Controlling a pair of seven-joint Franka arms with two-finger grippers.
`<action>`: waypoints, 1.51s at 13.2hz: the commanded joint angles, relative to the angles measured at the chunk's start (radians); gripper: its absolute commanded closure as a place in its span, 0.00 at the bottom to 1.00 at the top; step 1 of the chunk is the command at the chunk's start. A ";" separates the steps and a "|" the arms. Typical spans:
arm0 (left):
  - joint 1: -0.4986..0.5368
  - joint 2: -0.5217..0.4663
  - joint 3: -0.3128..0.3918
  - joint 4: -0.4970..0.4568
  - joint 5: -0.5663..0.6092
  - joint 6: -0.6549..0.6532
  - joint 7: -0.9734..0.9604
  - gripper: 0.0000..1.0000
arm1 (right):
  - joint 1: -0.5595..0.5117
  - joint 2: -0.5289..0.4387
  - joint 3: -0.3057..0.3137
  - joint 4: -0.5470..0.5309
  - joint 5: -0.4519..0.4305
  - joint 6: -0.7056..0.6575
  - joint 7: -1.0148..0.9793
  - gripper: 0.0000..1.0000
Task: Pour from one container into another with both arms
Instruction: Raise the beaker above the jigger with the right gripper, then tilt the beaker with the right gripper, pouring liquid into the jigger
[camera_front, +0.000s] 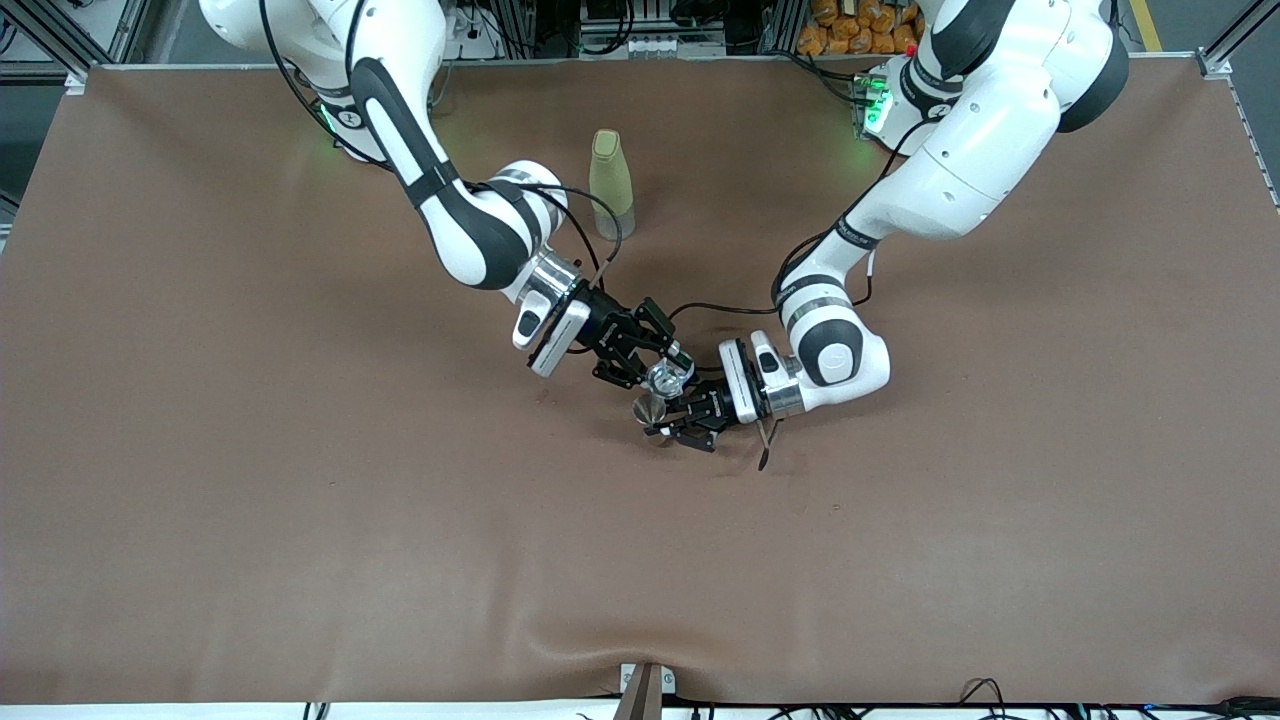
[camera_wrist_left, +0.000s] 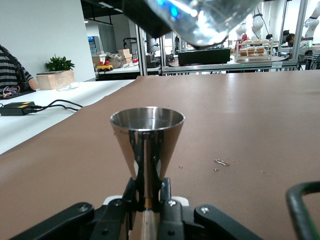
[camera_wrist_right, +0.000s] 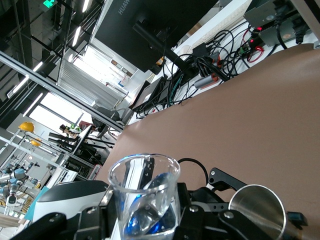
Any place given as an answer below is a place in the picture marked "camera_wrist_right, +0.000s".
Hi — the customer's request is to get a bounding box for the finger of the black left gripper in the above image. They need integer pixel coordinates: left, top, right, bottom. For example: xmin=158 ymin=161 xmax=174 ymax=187
xmin=208 ymin=166 xmax=249 ymax=195
xmin=187 ymin=187 xmax=230 ymax=217

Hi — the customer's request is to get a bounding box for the grey office chair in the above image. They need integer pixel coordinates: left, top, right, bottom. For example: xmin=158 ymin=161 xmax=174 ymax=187
xmin=91 ymin=99 xmax=122 ymax=140

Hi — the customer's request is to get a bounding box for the black flat box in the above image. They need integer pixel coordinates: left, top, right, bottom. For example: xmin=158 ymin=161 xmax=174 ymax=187
xmin=128 ymin=76 xmax=172 ymax=112

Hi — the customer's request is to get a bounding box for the black hub box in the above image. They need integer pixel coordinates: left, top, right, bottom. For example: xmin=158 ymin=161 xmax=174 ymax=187
xmin=192 ymin=42 xmax=213 ymax=57

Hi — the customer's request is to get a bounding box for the steel double jigger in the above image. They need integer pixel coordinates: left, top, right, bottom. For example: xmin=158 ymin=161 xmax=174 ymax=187
xmin=227 ymin=184 xmax=311 ymax=240

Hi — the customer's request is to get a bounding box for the white window blind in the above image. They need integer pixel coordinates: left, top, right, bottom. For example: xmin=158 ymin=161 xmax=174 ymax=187
xmin=56 ymin=58 xmax=130 ymax=108

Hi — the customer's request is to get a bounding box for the long aluminium beam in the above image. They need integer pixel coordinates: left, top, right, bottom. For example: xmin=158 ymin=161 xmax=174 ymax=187
xmin=0 ymin=51 xmax=125 ymax=132

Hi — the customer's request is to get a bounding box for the black cable tangle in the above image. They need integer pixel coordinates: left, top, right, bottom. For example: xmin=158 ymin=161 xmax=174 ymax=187
xmin=134 ymin=28 xmax=253 ymax=120

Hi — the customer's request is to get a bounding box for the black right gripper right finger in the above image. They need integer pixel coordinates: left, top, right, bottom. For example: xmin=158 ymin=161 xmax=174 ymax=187
xmin=174 ymin=182 xmax=278 ymax=240

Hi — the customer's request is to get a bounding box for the black computer monitor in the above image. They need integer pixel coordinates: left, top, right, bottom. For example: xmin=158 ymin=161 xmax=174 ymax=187
xmin=89 ymin=0 xmax=221 ymax=73

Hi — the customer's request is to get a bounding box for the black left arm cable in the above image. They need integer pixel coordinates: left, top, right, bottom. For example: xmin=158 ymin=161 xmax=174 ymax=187
xmin=177 ymin=157 xmax=210 ymax=187

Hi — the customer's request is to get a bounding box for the clear glass beaker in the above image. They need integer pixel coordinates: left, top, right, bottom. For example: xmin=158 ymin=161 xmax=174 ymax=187
xmin=107 ymin=152 xmax=181 ymax=240

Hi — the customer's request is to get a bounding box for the thick black power cord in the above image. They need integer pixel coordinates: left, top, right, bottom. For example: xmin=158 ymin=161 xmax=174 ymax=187
xmin=273 ymin=0 xmax=288 ymax=50

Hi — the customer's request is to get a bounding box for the grey metal power supply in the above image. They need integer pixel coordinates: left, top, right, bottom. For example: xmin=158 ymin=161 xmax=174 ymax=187
xmin=258 ymin=14 xmax=313 ymax=47
xmin=243 ymin=0 xmax=283 ymax=28

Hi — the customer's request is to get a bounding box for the red cable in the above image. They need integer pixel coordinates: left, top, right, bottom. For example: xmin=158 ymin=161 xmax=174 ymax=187
xmin=246 ymin=27 xmax=265 ymax=63

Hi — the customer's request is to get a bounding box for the silver hub with orange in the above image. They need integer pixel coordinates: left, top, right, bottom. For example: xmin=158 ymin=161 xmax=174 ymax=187
xmin=193 ymin=73 xmax=222 ymax=90

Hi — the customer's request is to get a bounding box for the yellow hard hat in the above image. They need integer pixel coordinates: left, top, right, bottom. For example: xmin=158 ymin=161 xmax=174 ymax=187
xmin=18 ymin=121 xmax=36 ymax=133
xmin=29 ymin=137 xmax=43 ymax=148

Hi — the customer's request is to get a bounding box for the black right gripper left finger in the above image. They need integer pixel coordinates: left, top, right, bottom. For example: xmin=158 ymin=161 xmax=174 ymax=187
xmin=14 ymin=184 xmax=115 ymax=240

